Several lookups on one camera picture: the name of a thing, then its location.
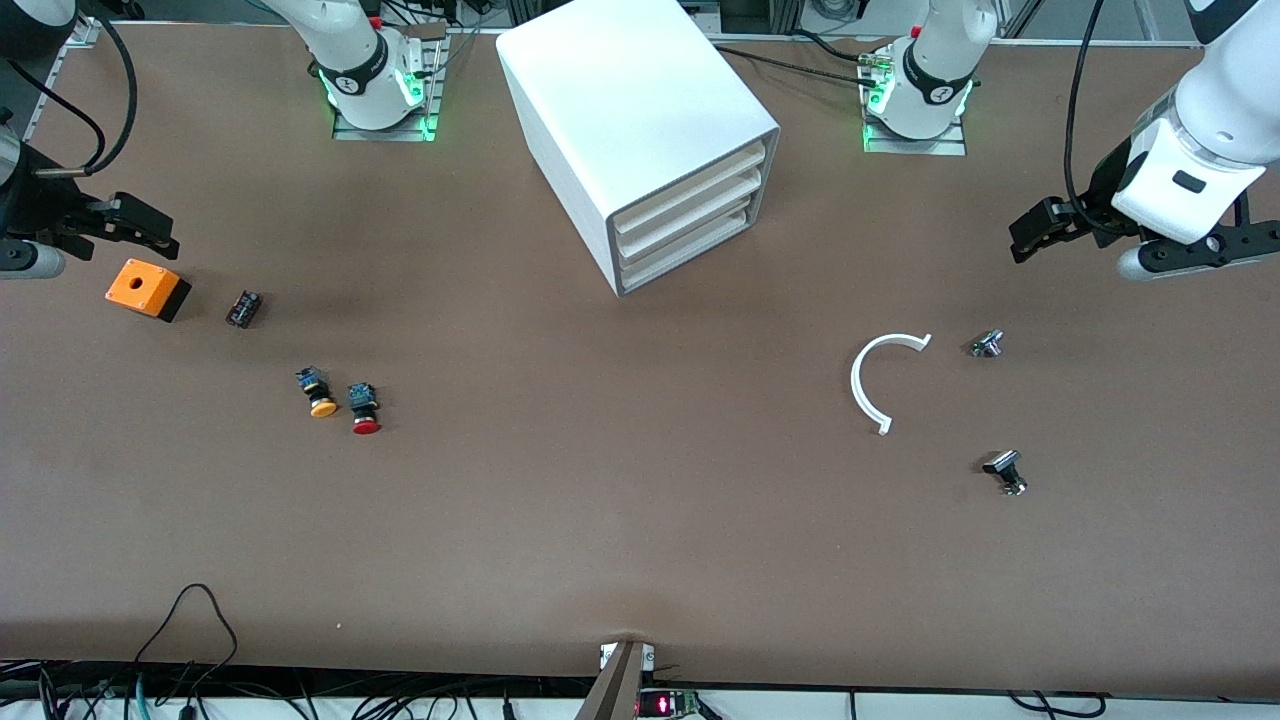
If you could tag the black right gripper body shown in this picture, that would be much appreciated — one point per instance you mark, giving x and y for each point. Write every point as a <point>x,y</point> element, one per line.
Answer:
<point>40,212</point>

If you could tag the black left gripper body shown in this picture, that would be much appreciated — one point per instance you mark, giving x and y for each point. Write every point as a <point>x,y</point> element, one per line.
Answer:
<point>1097,203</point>

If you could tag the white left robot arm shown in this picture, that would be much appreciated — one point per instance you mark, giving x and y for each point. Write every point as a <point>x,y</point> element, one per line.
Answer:
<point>940,60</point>

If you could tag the yellow push button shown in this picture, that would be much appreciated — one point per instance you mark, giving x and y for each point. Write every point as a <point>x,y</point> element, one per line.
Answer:
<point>322,406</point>

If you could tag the red push button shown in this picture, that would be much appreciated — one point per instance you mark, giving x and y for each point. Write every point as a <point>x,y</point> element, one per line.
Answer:
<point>366,425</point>

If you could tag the white drawer cabinet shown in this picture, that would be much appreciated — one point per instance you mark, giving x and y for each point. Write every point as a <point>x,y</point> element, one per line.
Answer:
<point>620,100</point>

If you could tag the small black contact block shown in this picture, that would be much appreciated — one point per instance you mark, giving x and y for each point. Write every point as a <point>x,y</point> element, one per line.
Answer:
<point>244,309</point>

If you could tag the white curved plastic part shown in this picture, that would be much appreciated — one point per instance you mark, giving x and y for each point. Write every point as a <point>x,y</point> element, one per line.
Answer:
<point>856,385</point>

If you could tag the device with red display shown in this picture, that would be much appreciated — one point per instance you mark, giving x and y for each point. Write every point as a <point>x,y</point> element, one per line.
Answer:
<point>665,706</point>

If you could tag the orange button enclosure box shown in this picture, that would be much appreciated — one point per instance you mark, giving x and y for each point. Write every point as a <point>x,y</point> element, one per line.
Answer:
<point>140,285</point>

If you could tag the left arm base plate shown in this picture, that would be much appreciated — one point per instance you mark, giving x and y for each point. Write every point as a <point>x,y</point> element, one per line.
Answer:
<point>950,147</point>

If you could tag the aluminium frame profile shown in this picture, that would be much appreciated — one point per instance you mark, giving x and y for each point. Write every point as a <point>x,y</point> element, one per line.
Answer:
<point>50,90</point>

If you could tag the black and silver switch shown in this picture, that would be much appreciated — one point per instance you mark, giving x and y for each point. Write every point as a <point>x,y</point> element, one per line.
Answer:
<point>1003,463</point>

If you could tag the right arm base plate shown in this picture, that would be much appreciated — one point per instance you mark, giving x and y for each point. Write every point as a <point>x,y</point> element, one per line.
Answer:
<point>400,133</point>

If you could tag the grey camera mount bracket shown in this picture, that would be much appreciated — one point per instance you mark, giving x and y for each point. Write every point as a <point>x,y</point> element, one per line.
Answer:
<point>615,690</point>

